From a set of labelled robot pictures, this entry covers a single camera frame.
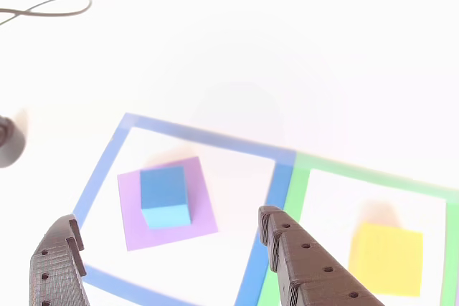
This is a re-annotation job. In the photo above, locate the black cable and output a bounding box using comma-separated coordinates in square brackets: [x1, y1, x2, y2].
[0, 0, 93, 27]

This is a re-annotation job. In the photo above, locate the green square frame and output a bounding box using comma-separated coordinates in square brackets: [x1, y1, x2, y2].
[256, 151, 459, 306]

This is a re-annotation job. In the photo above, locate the orange block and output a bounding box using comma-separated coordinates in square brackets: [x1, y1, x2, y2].
[348, 221, 425, 298]

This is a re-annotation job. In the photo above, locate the small blue block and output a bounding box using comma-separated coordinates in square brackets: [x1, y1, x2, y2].
[139, 166, 191, 230]

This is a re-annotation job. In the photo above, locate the black tripod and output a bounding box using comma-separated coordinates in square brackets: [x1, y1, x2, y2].
[0, 115, 28, 169]

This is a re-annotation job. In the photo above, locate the large purple block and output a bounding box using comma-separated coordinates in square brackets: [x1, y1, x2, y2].
[117, 156, 219, 252]

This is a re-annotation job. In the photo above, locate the blue square frame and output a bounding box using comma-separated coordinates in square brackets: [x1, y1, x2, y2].
[71, 112, 298, 306]

